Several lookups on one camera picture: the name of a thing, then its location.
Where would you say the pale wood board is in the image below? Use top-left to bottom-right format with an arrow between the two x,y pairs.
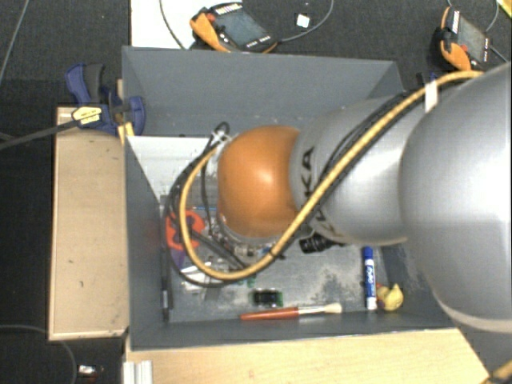
48,106 -> 130,342

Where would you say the orange plastic ring toy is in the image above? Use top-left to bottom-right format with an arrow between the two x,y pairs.
165,209 -> 206,251

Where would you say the grey metal bin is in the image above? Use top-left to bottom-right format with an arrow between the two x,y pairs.
121,46 -> 458,350

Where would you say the green and black small box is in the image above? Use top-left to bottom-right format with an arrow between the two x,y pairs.
249,288 -> 285,309

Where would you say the yellow rubber duck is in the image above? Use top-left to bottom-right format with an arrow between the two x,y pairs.
375,282 -> 405,312

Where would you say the black cylinder on white bracket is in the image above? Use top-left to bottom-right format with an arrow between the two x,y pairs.
298,233 -> 336,254

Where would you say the red-handled paint brush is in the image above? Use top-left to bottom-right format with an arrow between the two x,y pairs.
239,302 -> 343,322

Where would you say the blue and white marker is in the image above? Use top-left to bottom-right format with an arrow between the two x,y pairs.
361,246 -> 378,311

